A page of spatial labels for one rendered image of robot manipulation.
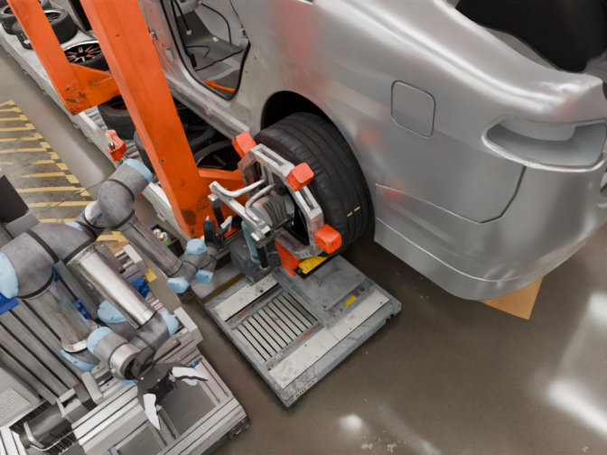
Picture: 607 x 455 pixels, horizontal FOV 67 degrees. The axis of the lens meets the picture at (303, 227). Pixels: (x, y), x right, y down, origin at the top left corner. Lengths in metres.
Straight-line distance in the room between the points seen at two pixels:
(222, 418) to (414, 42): 1.73
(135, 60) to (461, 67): 1.23
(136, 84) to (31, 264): 0.93
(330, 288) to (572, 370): 1.26
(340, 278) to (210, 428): 1.00
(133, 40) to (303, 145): 0.76
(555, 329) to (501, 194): 1.48
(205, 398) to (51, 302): 1.08
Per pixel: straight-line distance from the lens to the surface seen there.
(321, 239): 1.87
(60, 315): 1.52
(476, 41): 1.37
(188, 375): 1.20
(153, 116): 2.10
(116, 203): 1.68
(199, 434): 2.26
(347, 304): 2.52
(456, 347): 2.62
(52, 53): 3.96
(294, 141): 1.89
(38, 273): 1.40
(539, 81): 1.30
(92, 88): 4.10
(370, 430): 2.39
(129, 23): 1.97
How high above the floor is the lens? 2.24
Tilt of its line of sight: 45 degrees down
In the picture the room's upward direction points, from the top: 9 degrees counter-clockwise
